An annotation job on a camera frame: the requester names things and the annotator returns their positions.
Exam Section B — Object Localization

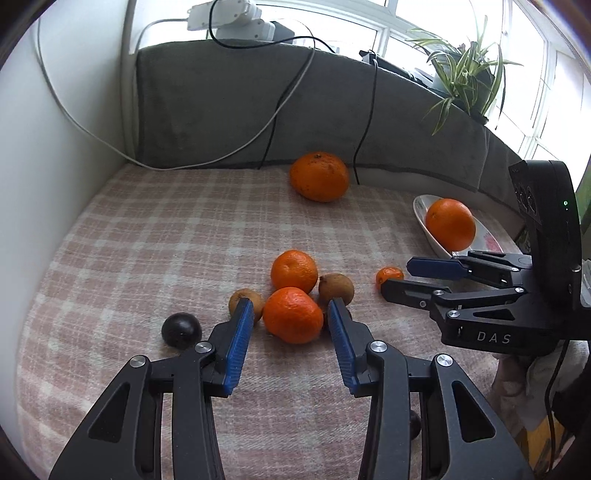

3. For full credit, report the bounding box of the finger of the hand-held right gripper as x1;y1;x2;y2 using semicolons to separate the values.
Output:
406;250;535;289
380;278;530;320

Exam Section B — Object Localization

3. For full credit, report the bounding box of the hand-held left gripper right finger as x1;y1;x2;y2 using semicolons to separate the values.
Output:
327;298;536;480

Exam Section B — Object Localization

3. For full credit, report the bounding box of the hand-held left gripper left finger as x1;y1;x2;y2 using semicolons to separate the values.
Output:
48;298;256;480

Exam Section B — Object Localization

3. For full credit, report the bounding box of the small red-orange tomato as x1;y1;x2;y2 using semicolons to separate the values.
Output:
375;266;404;291

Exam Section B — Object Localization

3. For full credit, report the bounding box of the orange mandarin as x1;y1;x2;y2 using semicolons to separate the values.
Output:
263;287;324;345
270;249;319;294

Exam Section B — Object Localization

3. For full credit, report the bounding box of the small brown fruit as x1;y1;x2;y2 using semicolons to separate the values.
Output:
318;273;355;306
228;288;266;324

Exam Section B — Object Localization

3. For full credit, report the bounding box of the white oval plate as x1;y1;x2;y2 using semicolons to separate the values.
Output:
412;194;522;260

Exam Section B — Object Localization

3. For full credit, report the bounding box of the large speckled orange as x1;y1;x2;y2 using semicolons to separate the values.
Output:
289;151;351;203

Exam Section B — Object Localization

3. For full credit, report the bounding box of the person's right hand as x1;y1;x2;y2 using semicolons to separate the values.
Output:
492;344;575;418

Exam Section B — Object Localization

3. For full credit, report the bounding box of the smooth round orange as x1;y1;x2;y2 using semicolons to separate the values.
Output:
425;198;476;251

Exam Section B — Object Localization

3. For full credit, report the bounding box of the pink plaid blanket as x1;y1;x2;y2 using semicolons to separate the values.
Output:
18;164;522;480

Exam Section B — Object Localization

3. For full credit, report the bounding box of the potted spider plant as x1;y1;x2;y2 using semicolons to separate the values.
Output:
406;14;522;134

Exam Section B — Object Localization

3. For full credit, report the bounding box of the yellow object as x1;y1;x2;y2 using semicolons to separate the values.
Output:
522;415;566;472

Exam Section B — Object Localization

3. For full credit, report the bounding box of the grey blanket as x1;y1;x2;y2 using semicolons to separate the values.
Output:
135;39;527;210

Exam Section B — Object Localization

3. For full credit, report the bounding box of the black plug adapter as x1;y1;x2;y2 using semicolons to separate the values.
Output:
270;21;305;46

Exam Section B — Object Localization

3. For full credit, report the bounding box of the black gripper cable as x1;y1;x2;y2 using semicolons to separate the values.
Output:
545;340;573;467

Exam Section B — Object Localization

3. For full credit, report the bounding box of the black power cable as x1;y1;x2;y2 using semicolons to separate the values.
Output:
353;58;379;185
208;0;342;169

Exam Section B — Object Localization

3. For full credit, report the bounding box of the white window frame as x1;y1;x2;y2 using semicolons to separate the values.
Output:
254;0;591;162

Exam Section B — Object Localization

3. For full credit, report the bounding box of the white power cable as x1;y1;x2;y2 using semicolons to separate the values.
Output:
36;16;317;171

